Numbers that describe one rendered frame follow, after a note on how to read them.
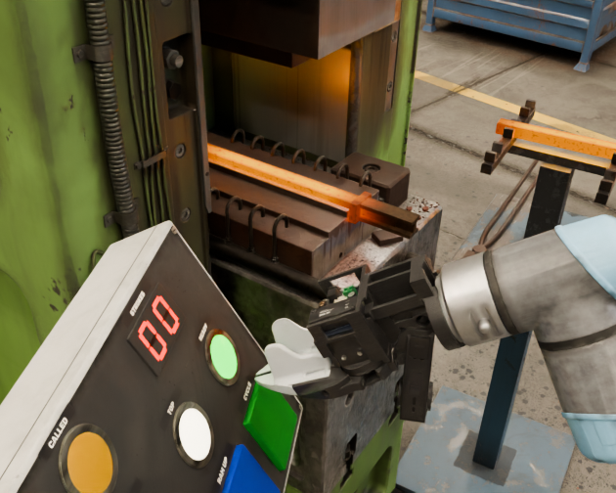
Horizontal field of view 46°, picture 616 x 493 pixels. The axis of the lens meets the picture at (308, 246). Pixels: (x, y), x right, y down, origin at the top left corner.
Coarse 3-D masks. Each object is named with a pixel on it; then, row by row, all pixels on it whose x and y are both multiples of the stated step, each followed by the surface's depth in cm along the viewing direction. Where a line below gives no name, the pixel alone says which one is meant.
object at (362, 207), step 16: (208, 144) 128; (224, 160) 124; (240, 160) 123; (256, 160) 123; (272, 176) 119; (288, 176) 119; (304, 192) 117; (320, 192) 115; (336, 192) 115; (352, 208) 111; (368, 208) 111; (384, 208) 110; (400, 208) 110; (384, 224) 111; (400, 224) 110; (416, 224) 109
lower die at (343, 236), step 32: (288, 160) 127; (224, 192) 118; (256, 192) 118; (288, 192) 117; (352, 192) 118; (224, 224) 114; (256, 224) 112; (320, 224) 110; (352, 224) 115; (288, 256) 109; (320, 256) 109
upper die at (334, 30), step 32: (224, 0) 94; (256, 0) 91; (288, 0) 88; (320, 0) 86; (352, 0) 92; (384, 0) 99; (224, 32) 96; (256, 32) 93; (288, 32) 90; (320, 32) 88; (352, 32) 94
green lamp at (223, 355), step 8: (216, 336) 71; (224, 336) 73; (216, 344) 71; (224, 344) 72; (216, 352) 70; (224, 352) 71; (232, 352) 73; (216, 360) 70; (224, 360) 71; (232, 360) 72; (216, 368) 70; (224, 368) 71; (232, 368) 72; (224, 376) 70; (232, 376) 72
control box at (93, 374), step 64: (128, 256) 69; (192, 256) 73; (64, 320) 64; (128, 320) 61; (192, 320) 69; (64, 384) 53; (128, 384) 58; (192, 384) 66; (0, 448) 50; (64, 448) 50; (128, 448) 56; (256, 448) 72
